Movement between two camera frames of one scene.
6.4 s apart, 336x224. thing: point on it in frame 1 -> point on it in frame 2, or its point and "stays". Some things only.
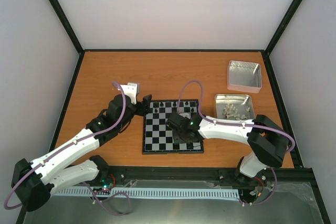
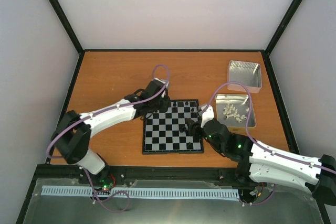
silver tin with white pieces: [234, 106] stays
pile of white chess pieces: [230, 111] stays
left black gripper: [144, 106] -> [165, 107]
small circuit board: [106, 185] stays
